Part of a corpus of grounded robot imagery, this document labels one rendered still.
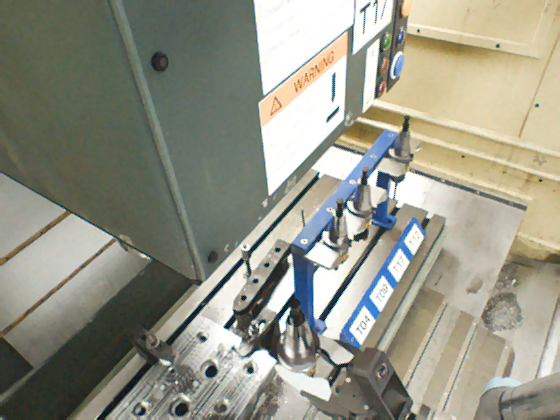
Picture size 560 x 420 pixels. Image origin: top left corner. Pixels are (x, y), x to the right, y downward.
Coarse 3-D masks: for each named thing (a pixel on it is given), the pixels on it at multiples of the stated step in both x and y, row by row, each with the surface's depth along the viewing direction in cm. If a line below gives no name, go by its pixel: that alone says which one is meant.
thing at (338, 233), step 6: (336, 216) 88; (342, 216) 88; (330, 222) 90; (336, 222) 88; (342, 222) 88; (330, 228) 91; (336, 228) 89; (342, 228) 89; (330, 234) 91; (336, 234) 90; (342, 234) 90; (348, 234) 92; (330, 240) 92; (336, 240) 91; (342, 240) 91
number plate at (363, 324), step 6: (360, 312) 110; (366, 312) 111; (360, 318) 110; (366, 318) 111; (372, 318) 112; (354, 324) 108; (360, 324) 109; (366, 324) 111; (372, 324) 112; (354, 330) 108; (360, 330) 109; (366, 330) 110; (360, 336) 109; (360, 342) 108
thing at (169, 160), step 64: (0, 0) 28; (64, 0) 24; (128, 0) 23; (192, 0) 27; (0, 64) 34; (64, 64) 29; (128, 64) 26; (192, 64) 29; (256, 64) 35; (0, 128) 44; (64, 128) 35; (128, 128) 29; (192, 128) 31; (256, 128) 38; (64, 192) 45; (128, 192) 36; (192, 192) 34; (256, 192) 42; (192, 256) 38
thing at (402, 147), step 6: (402, 132) 106; (408, 132) 106; (396, 138) 109; (402, 138) 107; (408, 138) 107; (396, 144) 109; (402, 144) 108; (408, 144) 108; (396, 150) 110; (402, 150) 109; (408, 150) 109; (402, 156) 110
